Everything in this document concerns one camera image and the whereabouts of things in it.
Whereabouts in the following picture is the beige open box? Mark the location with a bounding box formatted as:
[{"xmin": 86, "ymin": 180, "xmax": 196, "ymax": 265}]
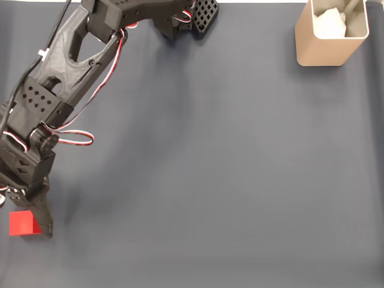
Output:
[{"xmin": 294, "ymin": 0, "xmax": 370, "ymax": 67}]

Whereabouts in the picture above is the red cube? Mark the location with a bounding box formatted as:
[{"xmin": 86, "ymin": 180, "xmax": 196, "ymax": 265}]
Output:
[{"xmin": 9, "ymin": 210, "xmax": 43, "ymax": 237}]

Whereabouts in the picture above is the red white servo cable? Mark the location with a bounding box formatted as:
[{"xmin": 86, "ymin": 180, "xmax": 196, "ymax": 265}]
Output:
[
  {"xmin": 0, "ymin": 131, "xmax": 30, "ymax": 153},
  {"xmin": 47, "ymin": 28, "xmax": 126, "ymax": 147},
  {"xmin": 176, "ymin": 10, "xmax": 193, "ymax": 25}
]

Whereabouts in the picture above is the white crumpled paper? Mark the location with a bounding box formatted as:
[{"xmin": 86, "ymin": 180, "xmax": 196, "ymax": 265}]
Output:
[{"xmin": 313, "ymin": 7, "xmax": 349, "ymax": 39}]

